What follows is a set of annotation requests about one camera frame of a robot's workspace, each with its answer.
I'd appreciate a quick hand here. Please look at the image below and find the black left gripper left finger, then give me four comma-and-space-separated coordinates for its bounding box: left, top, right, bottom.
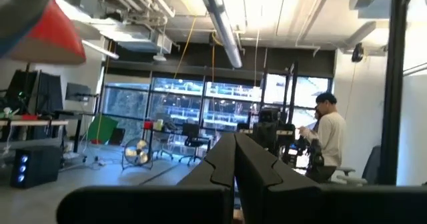
176, 133, 237, 189

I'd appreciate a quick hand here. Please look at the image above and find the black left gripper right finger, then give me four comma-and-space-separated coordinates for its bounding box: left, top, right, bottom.
235, 133, 322, 224

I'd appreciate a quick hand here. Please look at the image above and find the black background robot station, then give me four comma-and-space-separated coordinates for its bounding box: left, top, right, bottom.
236, 62, 300, 165

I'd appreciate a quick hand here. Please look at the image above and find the black office chair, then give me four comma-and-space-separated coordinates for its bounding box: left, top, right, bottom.
178, 122, 211, 167

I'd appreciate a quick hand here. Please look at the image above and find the person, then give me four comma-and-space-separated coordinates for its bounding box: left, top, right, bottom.
298, 92, 348, 184

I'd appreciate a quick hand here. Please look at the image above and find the round floor fan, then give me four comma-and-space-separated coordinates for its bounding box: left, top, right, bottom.
121, 137, 154, 171

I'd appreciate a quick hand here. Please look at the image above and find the grey office chair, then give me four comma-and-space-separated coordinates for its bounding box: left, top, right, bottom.
335, 145, 382, 187

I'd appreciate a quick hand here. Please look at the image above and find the grey ceiling pipe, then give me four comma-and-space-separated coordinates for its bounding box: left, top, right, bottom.
195, 0, 244, 69

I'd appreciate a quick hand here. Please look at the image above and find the black computer tower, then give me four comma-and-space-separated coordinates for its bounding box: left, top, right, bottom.
9, 145, 63, 189

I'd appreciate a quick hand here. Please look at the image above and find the red desk lamp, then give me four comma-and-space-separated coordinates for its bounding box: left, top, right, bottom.
8, 0, 87, 65

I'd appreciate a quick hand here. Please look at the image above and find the wall mounted black monitor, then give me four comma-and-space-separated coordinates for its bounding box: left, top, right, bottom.
65, 82, 92, 103

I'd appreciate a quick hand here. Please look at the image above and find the black vertical frame post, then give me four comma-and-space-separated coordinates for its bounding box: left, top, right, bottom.
379, 0, 418, 187

